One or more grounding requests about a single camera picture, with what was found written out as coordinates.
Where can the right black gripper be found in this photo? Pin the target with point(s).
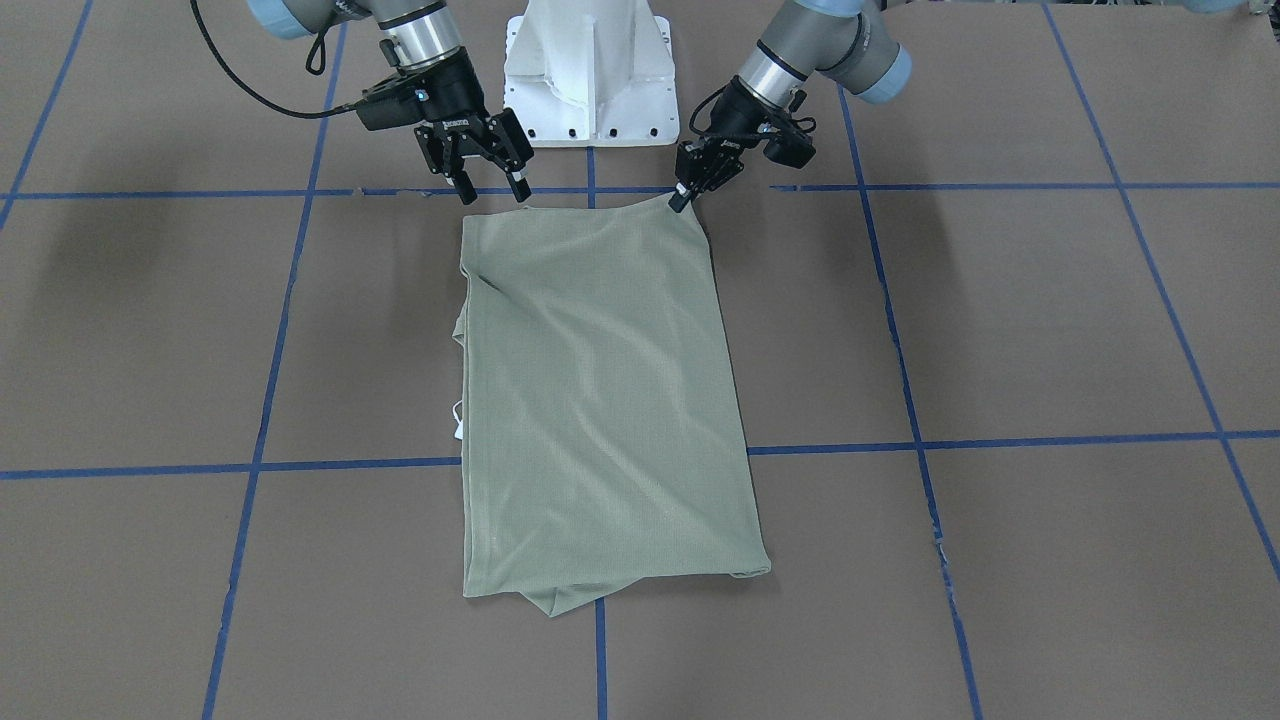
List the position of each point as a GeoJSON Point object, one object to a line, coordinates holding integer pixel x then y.
{"type": "Point", "coordinates": [457, 97]}

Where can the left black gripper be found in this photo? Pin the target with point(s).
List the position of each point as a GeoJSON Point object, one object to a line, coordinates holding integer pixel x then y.
{"type": "Point", "coordinates": [737, 107]}

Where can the olive green long-sleeve shirt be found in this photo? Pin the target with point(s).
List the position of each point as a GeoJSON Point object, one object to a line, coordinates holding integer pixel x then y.
{"type": "Point", "coordinates": [601, 434]}

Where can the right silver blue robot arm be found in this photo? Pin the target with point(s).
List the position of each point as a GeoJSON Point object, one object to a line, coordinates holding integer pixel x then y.
{"type": "Point", "coordinates": [414, 35]}

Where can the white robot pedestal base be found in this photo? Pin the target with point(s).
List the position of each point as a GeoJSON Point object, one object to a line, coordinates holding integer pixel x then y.
{"type": "Point", "coordinates": [591, 74]}

